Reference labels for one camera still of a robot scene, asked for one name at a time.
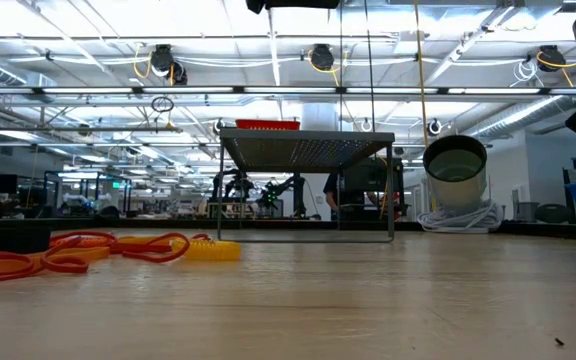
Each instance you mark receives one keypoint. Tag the black equipment cabinet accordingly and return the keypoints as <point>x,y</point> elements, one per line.
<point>368,180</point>

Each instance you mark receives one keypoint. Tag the person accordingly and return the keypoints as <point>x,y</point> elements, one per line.
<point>332,192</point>

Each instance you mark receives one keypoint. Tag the grey perforated metal shelf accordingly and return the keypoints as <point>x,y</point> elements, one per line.
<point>308,152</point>

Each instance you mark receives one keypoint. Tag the black round bag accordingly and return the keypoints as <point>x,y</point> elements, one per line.
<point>553,214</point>

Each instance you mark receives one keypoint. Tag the black background robot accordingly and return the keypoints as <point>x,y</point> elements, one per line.
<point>273,192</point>

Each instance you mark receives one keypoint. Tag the silver ventilation duct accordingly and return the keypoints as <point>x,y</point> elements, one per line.
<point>518,117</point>

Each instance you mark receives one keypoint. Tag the tiny black speck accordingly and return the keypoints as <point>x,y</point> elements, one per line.
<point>559,342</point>

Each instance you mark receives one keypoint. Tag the red and orange scissors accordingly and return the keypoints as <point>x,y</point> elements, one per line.
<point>93,253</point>

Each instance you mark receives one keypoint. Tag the long ceiling light bar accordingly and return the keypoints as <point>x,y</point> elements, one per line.
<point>288,90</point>

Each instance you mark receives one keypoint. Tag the grey trash bin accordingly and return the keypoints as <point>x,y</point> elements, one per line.
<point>527,212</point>

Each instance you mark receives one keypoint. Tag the red plastic basket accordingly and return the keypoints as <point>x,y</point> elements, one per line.
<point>268,125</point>

